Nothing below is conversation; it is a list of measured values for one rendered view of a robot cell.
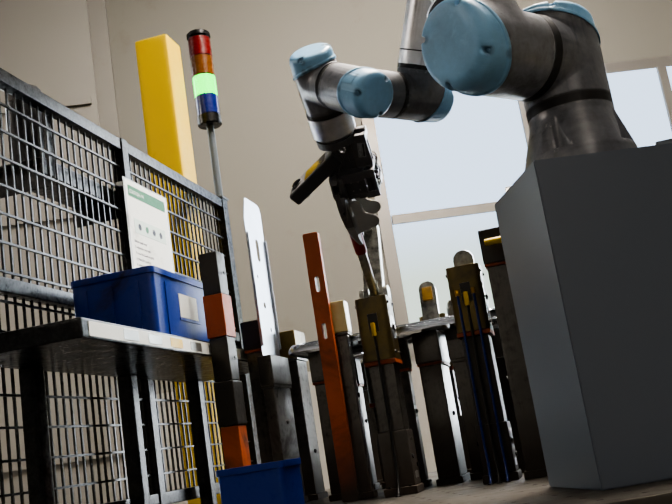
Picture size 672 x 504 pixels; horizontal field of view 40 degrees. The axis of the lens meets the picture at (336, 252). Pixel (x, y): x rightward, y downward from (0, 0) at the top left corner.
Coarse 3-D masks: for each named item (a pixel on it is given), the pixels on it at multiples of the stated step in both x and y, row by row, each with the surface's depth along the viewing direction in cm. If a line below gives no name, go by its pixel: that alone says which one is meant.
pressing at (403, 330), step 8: (424, 320) 174; (432, 320) 173; (440, 320) 173; (448, 320) 172; (496, 320) 188; (400, 328) 175; (408, 328) 174; (416, 328) 174; (424, 328) 173; (432, 328) 185; (440, 328) 187; (448, 328) 189; (352, 336) 177; (400, 336) 190; (408, 336) 192; (296, 344) 180; (304, 344) 179; (312, 344) 178; (352, 344) 191; (360, 344) 193; (296, 352) 187; (304, 352) 189; (360, 352) 199
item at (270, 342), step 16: (256, 208) 203; (256, 224) 200; (256, 256) 196; (256, 272) 194; (256, 288) 192; (272, 288) 201; (256, 304) 189; (272, 304) 200; (272, 320) 198; (272, 336) 195; (272, 352) 193
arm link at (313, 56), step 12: (300, 48) 151; (312, 48) 149; (324, 48) 148; (300, 60) 148; (312, 60) 146; (324, 60) 147; (300, 72) 148; (312, 72) 147; (300, 84) 150; (312, 84) 147; (300, 96) 152; (312, 96) 148; (312, 108) 151; (324, 108) 151; (312, 120) 153; (324, 120) 152
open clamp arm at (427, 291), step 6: (426, 282) 202; (420, 288) 202; (426, 288) 201; (432, 288) 201; (420, 294) 202; (426, 294) 200; (432, 294) 200; (420, 300) 201; (426, 300) 200; (432, 300) 200; (426, 306) 200; (432, 306) 200; (438, 306) 201; (426, 312) 200; (432, 312) 199; (438, 312) 199; (426, 318) 199; (432, 318) 199
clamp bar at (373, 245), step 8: (368, 232) 179; (376, 232) 179; (368, 240) 178; (376, 240) 178; (368, 248) 178; (376, 248) 177; (368, 256) 177; (376, 256) 176; (376, 264) 175; (376, 272) 174; (376, 280) 174; (368, 296) 172
